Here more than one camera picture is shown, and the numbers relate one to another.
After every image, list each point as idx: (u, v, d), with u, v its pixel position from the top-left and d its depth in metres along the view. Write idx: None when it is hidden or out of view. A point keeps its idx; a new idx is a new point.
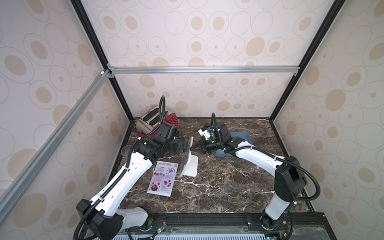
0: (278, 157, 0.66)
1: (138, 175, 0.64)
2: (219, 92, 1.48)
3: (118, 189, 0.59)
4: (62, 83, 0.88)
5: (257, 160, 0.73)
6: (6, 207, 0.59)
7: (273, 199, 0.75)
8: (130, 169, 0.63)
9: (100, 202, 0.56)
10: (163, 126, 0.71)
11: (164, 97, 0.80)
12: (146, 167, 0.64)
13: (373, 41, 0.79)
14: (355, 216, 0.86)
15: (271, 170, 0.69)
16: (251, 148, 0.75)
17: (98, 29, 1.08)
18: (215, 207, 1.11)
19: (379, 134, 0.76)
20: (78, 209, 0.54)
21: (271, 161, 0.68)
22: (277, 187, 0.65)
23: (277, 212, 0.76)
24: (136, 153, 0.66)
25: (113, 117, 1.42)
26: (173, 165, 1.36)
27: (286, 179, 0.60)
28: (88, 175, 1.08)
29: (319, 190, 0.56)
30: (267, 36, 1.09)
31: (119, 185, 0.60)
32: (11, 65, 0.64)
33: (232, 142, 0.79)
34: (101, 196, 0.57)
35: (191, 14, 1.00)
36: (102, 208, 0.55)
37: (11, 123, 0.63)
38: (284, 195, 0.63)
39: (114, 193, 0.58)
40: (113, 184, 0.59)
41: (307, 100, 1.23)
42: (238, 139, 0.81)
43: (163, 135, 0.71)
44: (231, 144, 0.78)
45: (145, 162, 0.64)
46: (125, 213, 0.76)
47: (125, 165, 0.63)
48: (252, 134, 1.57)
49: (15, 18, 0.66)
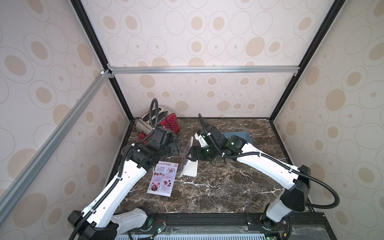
0: (294, 170, 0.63)
1: (131, 183, 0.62)
2: (219, 92, 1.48)
3: (110, 201, 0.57)
4: (62, 83, 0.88)
5: (265, 169, 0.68)
6: (6, 207, 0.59)
7: (275, 205, 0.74)
8: (123, 178, 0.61)
9: (92, 213, 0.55)
10: (158, 132, 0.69)
11: (156, 100, 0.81)
12: (138, 175, 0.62)
13: (373, 41, 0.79)
14: (355, 216, 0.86)
15: (283, 181, 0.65)
16: (259, 155, 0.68)
17: (98, 29, 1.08)
18: (215, 207, 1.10)
19: (379, 134, 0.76)
20: (70, 220, 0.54)
21: (286, 174, 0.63)
22: (287, 198, 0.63)
23: (279, 215, 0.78)
24: (129, 161, 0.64)
25: (113, 117, 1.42)
26: (173, 165, 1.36)
27: (305, 196, 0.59)
28: (88, 175, 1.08)
29: (337, 203, 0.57)
30: (267, 36, 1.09)
31: (111, 196, 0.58)
32: (12, 66, 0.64)
33: (232, 144, 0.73)
34: (92, 207, 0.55)
35: (191, 14, 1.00)
36: (94, 220, 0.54)
37: (12, 123, 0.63)
38: (294, 205, 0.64)
39: (105, 204, 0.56)
40: (105, 195, 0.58)
41: (306, 100, 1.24)
42: (237, 139, 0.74)
43: (158, 141, 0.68)
44: (230, 148, 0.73)
45: (138, 170, 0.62)
46: (121, 219, 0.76)
47: (116, 174, 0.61)
48: (252, 134, 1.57)
49: (15, 18, 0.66)
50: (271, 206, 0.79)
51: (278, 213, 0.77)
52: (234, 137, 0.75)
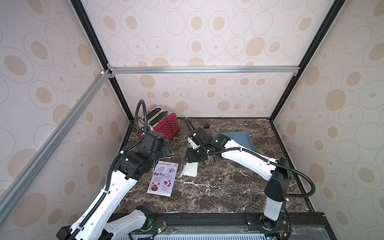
0: (271, 161, 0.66)
1: (119, 196, 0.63)
2: (219, 92, 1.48)
3: (98, 216, 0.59)
4: (62, 83, 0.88)
5: (246, 162, 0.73)
6: (6, 207, 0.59)
7: (267, 201, 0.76)
8: (110, 192, 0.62)
9: (80, 230, 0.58)
10: (148, 138, 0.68)
11: (143, 101, 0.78)
12: (126, 187, 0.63)
13: (373, 41, 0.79)
14: (355, 216, 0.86)
15: (262, 174, 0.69)
16: (241, 149, 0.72)
17: (98, 29, 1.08)
18: (215, 207, 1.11)
19: (379, 134, 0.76)
20: (61, 235, 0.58)
21: (264, 166, 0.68)
22: (268, 189, 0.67)
23: (274, 212, 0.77)
24: (117, 171, 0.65)
25: (113, 117, 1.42)
26: (173, 165, 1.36)
27: (282, 185, 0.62)
28: (88, 175, 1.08)
29: (314, 190, 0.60)
30: (267, 37, 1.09)
31: (99, 211, 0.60)
32: (12, 65, 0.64)
33: (216, 142, 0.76)
34: (80, 225, 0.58)
35: (191, 14, 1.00)
36: (82, 237, 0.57)
37: (12, 123, 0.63)
38: (275, 197, 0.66)
39: (93, 220, 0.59)
40: (92, 211, 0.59)
41: (306, 100, 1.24)
42: (221, 136, 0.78)
43: (148, 147, 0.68)
44: (215, 145, 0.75)
45: (126, 181, 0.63)
46: (116, 227, 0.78)
47: (104, 187, 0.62)
48: (252, 134, 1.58)
49: (15, 18, 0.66)
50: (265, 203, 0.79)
51: (271, 209, 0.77)
52: (219, 135, 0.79)
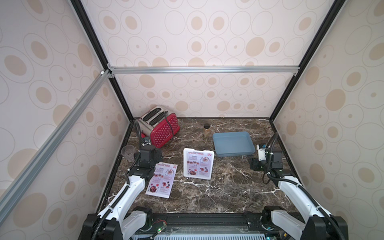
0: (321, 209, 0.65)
1: (136, 191, 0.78)
2: (219, 92, 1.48)
3: (124, 201, 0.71)
4: (62, 83, 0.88)
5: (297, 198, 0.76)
6: (6, 208, 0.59)
7: (293, 222, 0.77)
8: (131, 186, 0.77)
9: (111, 212, 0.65)
10: (144, 152, 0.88)
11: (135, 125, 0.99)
12: (140, 183, 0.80)
13: (373, 41, 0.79)
14: (355, 216, 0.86)
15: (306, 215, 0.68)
16: (296, 186, 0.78)
17: (98, 29, 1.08)
18: (214, 207, 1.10)
19: (380, 134, 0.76)
20: (87, 222, 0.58)
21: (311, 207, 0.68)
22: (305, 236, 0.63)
23: (279, 222, 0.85)
24: (132, 176, 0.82)
25: (113, 116, 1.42)
26: (172, 166, 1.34)
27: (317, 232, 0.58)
28: (88, 176, 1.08)
29: None
30: (267, 36, 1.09)
31: (124, 199, 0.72)
32: (11, 65, 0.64)
33: (280, 171, 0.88)
34: (111, 206, 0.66)
35: (191, 14, 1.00)
36: (113, 217, 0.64)
37: (11, 123, 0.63)
38: None
39: (121, 204, 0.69)
40: (119, 197, 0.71)
41: (306, 100, 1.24)
42: (288, 171, 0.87)
43: (146, 159, 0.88)
44: (277, 173, 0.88)
45: (140, 180, 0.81)
46: (122, 228, 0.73)
47: (126, 182, 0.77)
48: (252, 134, 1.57)
49: (15, 18, 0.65)
50: (288, 217, 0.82)
51: (283, 225, 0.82)
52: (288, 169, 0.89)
